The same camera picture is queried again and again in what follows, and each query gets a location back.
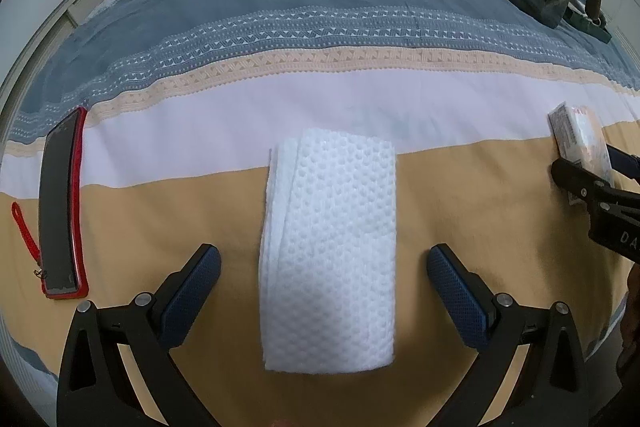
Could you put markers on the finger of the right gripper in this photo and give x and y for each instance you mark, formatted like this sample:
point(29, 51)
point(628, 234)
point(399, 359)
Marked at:
point(624, 163)
point(598, 195)

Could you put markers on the person right hand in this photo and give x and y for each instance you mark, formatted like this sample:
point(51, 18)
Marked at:
point(629, 326)

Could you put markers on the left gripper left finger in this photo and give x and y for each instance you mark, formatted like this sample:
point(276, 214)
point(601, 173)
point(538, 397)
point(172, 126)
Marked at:
point(94, 388)

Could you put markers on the striped bed cover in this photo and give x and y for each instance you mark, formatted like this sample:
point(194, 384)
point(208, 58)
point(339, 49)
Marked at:
point(186, 99)

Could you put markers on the white textured cloth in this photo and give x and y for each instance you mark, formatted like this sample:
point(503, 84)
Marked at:
point(327, 259)

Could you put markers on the green tray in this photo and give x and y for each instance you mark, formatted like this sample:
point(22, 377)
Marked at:
point(582, 23)

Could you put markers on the tissue pack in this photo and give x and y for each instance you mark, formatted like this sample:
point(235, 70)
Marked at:
point(580, 140)

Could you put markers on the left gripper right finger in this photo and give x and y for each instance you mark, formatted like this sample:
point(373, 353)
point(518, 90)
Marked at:
point(551, 389)

